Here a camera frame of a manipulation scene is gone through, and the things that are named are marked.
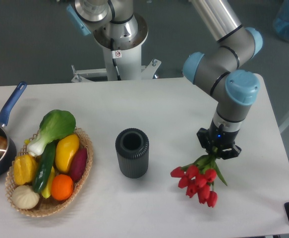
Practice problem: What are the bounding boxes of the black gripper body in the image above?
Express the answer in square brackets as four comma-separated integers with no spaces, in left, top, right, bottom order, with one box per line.
[209,121,239,150]

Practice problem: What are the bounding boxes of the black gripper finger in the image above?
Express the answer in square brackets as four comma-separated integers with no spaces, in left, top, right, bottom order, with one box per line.
[197,128,213,153]
[218,145,241,160]

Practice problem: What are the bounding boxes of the red tulip bouquet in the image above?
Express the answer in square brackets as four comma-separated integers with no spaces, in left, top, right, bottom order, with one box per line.
[170,147,227,208]

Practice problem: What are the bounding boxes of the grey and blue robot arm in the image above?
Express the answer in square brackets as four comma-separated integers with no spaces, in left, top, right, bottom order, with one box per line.
[66,0,263,160]

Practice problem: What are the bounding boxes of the dark grey ribbed vase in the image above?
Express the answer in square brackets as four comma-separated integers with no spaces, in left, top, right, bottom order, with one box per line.
[115,128,149,179]

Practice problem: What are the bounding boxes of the purple sweet potato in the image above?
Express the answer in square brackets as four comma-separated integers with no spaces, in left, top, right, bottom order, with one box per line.
[69,148,88,182]

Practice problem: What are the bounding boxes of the yellow mango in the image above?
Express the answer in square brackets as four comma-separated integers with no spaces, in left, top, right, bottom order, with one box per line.
[55,133,80,174]

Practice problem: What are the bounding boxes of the green bok choy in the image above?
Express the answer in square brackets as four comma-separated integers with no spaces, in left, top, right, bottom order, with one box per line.
[27,110,76,157]

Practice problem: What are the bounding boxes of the orange fruit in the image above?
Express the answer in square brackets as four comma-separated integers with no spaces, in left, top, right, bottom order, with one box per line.
[51,174,73,201]

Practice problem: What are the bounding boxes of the green cucumber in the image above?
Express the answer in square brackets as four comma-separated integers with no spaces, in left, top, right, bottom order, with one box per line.
[32,141,56,193]

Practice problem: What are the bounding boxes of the yellow banana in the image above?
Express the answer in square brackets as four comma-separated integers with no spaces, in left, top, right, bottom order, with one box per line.
[41,167,56,199]

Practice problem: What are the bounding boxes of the woven wicker basket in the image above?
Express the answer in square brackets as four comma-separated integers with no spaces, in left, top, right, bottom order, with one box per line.
[5,127,93,217]

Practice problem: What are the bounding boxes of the yellow bell pepper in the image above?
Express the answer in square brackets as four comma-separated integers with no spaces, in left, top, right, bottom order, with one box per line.
[13,154,38,185]

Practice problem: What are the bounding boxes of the white steamed bun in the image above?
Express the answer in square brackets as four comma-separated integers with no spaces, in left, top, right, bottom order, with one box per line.
[11,185,40,209]

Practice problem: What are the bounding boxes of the blue saucepan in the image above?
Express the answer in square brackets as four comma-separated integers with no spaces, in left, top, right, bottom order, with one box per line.
[0,81,27,175]

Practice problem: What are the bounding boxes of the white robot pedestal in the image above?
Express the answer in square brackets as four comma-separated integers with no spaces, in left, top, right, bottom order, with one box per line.
[71,13,162,83]

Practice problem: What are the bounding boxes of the black cable on pedestal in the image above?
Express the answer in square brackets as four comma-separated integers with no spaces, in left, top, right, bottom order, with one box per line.
[110,38,122,81]

